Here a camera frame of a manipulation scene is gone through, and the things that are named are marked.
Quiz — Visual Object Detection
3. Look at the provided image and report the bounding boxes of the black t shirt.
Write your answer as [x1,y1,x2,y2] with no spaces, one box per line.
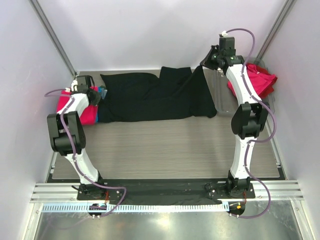
[97,65,217,123]

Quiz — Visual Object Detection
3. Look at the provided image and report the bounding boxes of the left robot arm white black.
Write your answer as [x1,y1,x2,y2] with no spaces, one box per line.
[45,75,107,200]

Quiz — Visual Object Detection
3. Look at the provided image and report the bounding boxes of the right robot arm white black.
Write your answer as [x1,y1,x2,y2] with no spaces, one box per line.
[200,34,268,198]

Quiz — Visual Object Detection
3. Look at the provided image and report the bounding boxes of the folded pink t shirt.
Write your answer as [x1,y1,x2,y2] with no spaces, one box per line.
[56,86,102,125]

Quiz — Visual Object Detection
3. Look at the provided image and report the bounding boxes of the clear plastic bin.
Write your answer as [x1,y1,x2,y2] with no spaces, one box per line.
[212,57,275,117]

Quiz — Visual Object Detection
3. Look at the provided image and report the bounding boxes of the pink t shirt in bin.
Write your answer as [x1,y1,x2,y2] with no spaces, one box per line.
[226,65,277,97]

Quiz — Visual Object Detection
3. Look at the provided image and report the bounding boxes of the red t shirt in bin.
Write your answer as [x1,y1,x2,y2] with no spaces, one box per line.
[246,62,279,98]

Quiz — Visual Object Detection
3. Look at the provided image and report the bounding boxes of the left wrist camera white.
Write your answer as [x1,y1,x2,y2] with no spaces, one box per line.
[63,79,78,93]

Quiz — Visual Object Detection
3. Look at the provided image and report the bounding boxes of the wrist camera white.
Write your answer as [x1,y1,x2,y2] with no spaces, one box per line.
[63,79,78,93]
[219,30,229,38]

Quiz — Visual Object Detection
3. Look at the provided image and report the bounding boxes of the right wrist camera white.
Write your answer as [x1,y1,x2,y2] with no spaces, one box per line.
[219,30,229,38]

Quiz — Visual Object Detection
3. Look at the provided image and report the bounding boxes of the right aluminium frame post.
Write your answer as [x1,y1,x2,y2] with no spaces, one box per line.
[256,0,297,60]

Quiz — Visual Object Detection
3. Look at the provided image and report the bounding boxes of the aluminium frame post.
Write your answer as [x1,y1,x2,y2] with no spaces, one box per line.
[28,0,77,77]
[256,0,297,60]

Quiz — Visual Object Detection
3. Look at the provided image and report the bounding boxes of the left aluminium frame post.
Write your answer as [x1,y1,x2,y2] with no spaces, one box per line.
[28,0,77,77]

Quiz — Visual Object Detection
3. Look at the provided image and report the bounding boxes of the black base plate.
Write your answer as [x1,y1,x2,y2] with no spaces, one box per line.
[72,178,256,205]

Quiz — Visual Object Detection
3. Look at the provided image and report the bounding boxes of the aluminium rail front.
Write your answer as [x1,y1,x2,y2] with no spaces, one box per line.
[31,180,304,205]

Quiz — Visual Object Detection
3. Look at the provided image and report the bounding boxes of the slotted cable duct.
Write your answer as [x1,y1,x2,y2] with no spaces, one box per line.
[42,202,230,214]

